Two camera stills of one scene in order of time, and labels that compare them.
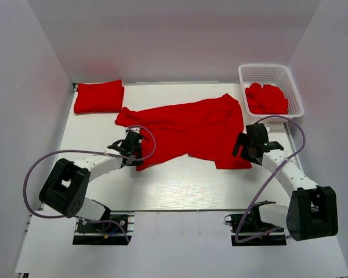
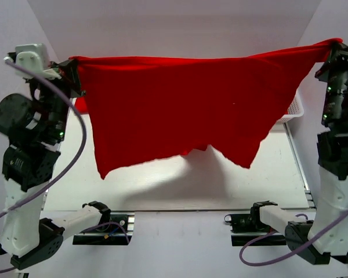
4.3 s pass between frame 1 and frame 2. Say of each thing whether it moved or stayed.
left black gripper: moved
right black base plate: stayed
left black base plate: stayed
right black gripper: moved
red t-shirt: moved
